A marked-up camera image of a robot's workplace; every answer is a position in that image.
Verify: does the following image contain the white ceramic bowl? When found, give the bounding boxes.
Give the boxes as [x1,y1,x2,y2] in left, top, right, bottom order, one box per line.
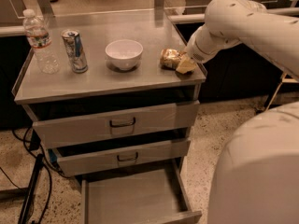
[106,39,143,71]

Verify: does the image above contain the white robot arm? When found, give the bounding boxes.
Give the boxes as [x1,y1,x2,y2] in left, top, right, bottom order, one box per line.
[185,0,299,224]

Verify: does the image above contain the white horizontal rail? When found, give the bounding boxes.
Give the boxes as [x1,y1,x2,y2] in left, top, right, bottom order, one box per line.
[168,7,299,24]

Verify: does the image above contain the black floor cable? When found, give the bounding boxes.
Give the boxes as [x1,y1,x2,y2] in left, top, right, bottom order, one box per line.
[0,126,68,224]

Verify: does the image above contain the middle steel drawer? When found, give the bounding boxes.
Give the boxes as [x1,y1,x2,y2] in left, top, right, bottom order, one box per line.
[54,129,191,176]

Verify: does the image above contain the black metal floor bar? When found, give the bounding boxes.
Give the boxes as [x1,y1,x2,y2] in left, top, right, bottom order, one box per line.
[18,154,43,224]

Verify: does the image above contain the top steel drawer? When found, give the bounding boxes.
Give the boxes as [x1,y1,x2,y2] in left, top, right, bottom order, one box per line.
[23,85,201,149]

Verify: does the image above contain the steel drawer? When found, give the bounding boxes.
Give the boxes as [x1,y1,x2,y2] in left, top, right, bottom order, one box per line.
[81,160,202,224]
[23,85,201,149]
[54,129,191,176]

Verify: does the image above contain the yellow wheeled cart frame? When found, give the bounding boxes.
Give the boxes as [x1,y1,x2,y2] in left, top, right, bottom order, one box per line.
[263,73,298,110]

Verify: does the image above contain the orange soda can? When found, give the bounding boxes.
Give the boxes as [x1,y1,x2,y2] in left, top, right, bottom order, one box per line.
[160,49,184,70]

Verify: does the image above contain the clear plastic water bottle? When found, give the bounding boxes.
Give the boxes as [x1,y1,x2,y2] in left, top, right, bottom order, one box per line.
[22,9,59,74]

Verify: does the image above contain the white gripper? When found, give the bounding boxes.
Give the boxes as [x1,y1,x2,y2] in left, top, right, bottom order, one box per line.
[176,25,229,74]

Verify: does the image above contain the silver blue energy drink can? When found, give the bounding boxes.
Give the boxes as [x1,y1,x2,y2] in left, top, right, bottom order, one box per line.
[61,29,88,74]

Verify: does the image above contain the steel drawer cabinet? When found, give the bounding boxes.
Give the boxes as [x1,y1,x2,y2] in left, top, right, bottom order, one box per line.
[11,8,207,224]

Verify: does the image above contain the bottom steel drawer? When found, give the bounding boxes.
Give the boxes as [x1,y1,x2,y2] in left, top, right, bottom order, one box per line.
[81,160,202,224]

